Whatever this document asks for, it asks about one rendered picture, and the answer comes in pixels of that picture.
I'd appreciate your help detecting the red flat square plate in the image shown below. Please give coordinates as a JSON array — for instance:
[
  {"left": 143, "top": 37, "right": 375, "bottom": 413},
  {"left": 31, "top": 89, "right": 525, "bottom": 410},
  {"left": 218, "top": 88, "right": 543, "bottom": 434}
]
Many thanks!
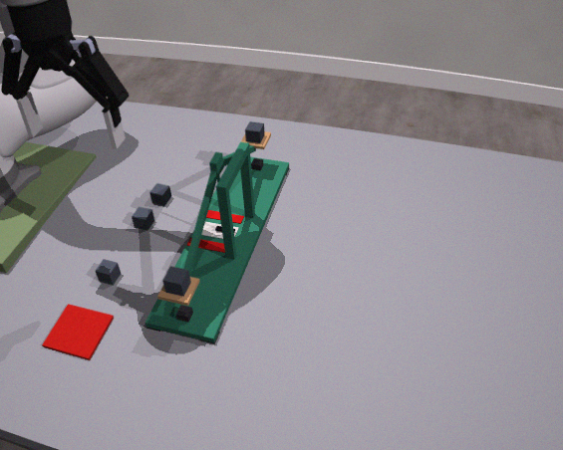
[{"left": 42, "top": 304, "right": 114, "bottom": 360}]

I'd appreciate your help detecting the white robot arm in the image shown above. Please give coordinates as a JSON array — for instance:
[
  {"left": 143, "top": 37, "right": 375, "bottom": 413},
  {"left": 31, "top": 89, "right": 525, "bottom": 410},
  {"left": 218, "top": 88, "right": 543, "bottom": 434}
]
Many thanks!
[{"left": 0, "top": 0, "right": 96, "bottom": 213}]

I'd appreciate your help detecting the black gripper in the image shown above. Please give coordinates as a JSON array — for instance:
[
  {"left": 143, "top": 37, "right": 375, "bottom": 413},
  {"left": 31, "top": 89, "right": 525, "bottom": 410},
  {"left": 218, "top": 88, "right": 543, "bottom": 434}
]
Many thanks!
[{"left": 1, "top": 0, "right": 129, "bottom": 149}]

